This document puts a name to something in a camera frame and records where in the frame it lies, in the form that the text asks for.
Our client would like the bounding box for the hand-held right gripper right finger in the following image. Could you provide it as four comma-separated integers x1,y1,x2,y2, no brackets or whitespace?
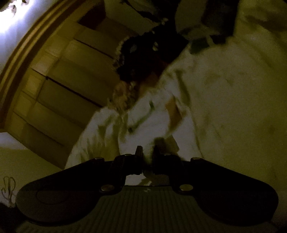
153,145,227,196

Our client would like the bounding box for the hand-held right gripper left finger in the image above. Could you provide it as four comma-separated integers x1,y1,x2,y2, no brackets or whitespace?
64,146,144,196

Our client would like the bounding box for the small white cloth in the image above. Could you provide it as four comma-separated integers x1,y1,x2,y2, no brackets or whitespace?
65,74,203,187

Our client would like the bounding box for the dark patterned clothes pile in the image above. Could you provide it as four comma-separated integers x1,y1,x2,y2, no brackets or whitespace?
112,18,189,84

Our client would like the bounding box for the stack of folded clothes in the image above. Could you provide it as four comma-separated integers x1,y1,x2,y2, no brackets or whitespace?
177,0,241,54

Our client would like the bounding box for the yellow patterned cloth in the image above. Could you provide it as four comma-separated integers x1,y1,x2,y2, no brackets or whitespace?
107,80,140,113

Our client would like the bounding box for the pale printed bed blanket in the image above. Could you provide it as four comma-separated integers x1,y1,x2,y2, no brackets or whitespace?
164,0,287,224

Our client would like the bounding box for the wooden panelled wardrobe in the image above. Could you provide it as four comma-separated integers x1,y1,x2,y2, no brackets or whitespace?
0,0,140,171

